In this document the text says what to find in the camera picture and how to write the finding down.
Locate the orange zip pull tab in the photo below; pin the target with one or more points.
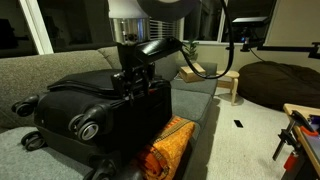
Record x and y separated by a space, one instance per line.
152 90

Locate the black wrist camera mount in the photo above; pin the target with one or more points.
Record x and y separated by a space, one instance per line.
160 50

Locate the black wheeled suitcase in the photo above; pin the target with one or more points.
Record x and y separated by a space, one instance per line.
66 106

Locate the cream floor rug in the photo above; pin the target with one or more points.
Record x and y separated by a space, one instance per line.
240 150

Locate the green potted plant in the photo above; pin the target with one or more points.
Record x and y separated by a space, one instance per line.
191 50

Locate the dark bean bag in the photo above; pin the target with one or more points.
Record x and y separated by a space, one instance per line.
283 83

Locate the black phone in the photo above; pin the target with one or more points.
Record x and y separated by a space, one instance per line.
238 123

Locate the black camera on stand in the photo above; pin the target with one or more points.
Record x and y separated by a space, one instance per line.
250 21

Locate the black bar clamp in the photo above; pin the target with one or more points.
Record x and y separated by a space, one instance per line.
283 136

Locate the white window post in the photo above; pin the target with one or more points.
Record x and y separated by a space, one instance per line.
36 30

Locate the wooden workbench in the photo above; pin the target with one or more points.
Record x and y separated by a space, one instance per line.
308 143

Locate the small wooden stool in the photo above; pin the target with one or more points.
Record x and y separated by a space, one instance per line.
230 74

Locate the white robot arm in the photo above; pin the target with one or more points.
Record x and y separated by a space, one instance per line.
128 10

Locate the brown cardboard box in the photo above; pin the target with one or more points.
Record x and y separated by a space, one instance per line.
193 71

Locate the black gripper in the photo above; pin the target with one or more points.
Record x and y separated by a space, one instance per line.
128 56

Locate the white window blinds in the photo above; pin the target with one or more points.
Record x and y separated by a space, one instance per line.
165 28

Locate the grey fabric sofa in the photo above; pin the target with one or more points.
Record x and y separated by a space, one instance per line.
33 70

